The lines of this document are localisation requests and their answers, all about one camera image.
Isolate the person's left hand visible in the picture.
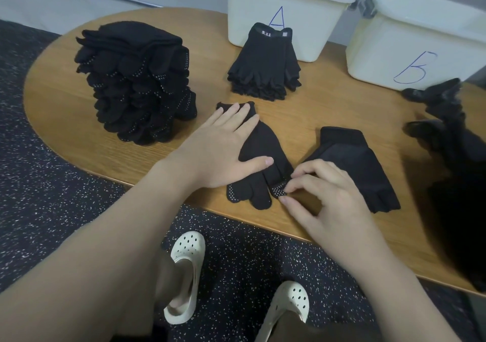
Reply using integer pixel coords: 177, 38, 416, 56
159, 103, 275, 195

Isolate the person's right hand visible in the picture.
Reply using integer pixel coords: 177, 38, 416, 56
278, 159, 388, 267

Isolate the black fingerless glove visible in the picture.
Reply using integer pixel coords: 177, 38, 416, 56
304, 127, 401, 214
227, 22, 302, 102
429, 163, 486, 293

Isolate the black strapped glove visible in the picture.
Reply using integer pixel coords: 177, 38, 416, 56
227, 22, 302, 102

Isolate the white plastic bin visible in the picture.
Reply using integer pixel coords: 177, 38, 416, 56
345, 0, 486, 92
225, 0, 358, 63

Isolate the stack of black gloves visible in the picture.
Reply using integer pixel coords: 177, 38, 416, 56
74, 21, 198, 146

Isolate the person's left forearm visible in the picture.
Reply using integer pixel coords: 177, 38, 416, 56
0, 163, 194, 342

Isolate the person's right white shoe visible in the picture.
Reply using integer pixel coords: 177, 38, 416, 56
255, 280, 311, 342

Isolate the person's white shoe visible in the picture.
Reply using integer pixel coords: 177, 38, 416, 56
255, 280, 311, 342
164, 231, 207, 325

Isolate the person's left white shoe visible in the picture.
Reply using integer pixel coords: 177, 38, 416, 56
164, 231, 207, 325

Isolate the person's left leg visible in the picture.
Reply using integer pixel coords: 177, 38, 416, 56
114, 250, 191, 342

